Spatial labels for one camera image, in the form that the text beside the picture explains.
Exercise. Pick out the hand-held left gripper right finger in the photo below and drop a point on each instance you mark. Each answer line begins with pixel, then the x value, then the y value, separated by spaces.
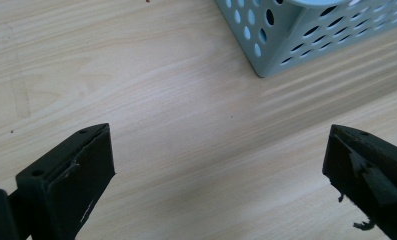
pixel 369 170

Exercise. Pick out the light blue perforated basket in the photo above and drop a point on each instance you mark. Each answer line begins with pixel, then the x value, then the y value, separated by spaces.
pixel 286 36

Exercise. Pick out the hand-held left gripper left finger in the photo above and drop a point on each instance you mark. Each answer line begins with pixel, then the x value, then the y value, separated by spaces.
pixel 66 180

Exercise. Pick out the light blue round object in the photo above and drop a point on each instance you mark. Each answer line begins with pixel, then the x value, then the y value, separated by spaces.
pixel 314 2

